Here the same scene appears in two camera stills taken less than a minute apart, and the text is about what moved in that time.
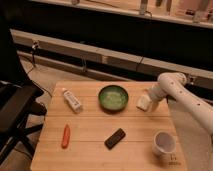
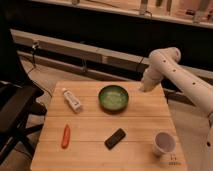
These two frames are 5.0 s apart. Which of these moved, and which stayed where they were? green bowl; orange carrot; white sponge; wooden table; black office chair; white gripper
Moved: white sponge; white gripper
Stayed: wooden table; orange carrot; green bowl; black office chair
